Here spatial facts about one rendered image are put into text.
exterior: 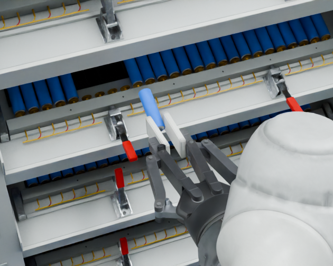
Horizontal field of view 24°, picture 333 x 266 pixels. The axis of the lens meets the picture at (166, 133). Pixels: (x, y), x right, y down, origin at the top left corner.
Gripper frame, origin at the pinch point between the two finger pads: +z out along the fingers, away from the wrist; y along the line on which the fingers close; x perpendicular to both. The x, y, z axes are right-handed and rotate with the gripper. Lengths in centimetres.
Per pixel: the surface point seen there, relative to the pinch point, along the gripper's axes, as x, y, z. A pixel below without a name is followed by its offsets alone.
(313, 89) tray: 8.7, -29.4, 11.9
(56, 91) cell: 1.9, 10.3, 19.6
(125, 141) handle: 6.5, 3.3, 9.4
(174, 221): 40.1, -8.0, 23.0
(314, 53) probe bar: 4.1, -31.0, 15.0
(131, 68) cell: 1.6, -1.9, 20.1
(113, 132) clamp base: 6.6, 4.2, 12.3
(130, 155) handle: 6.8, 3.5, 6.3
